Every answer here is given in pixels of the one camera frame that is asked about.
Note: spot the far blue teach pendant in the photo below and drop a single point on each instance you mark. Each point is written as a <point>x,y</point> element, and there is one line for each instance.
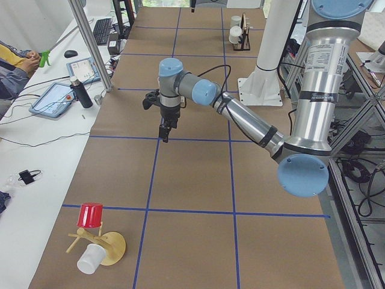
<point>85,70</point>

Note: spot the black computer mouse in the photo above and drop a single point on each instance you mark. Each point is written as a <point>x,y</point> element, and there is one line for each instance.
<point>70,53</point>

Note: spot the white mug near in rack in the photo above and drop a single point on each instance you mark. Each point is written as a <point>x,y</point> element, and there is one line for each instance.
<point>235,21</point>

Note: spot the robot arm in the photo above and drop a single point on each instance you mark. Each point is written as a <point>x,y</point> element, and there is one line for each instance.
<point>302,155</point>

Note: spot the aluminium frame post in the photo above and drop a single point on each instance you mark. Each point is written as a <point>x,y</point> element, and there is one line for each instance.
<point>87,35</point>

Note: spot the white mug in rack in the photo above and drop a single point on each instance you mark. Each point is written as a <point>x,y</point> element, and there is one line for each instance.
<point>235,34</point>
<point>235,21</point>

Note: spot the wooden stand with round base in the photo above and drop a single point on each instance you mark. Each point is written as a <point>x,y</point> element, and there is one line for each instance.
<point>113,243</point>

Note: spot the blue teach pendant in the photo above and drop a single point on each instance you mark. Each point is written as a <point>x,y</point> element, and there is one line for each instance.
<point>85,70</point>
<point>53,102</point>

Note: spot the white cup on stand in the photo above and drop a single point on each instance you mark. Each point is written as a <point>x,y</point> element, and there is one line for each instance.
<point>91,259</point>

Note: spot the near blue teach pendant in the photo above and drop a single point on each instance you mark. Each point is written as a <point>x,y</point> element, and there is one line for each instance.
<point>53,102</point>

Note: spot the white pedestal column base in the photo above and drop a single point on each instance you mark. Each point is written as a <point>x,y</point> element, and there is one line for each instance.
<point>261,88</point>

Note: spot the black keyboard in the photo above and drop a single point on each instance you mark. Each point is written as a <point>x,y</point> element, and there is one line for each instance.
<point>101,31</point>

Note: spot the black water bottle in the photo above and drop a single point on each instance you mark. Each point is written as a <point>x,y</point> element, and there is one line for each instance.
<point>80,92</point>

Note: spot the black wire mug rack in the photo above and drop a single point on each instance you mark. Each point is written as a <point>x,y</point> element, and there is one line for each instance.
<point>244,43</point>

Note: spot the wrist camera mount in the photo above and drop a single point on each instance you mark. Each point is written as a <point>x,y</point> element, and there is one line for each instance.
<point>151,98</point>

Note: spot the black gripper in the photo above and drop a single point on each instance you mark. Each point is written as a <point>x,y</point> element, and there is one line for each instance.
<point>169,113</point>

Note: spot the seated person at desk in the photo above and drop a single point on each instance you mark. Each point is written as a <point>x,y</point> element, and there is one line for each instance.
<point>17,67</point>

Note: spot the white mug far in rack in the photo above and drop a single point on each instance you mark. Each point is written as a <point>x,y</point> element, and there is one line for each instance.
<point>235,34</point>

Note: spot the red cup on stand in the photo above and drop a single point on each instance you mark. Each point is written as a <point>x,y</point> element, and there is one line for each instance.
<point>90,215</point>

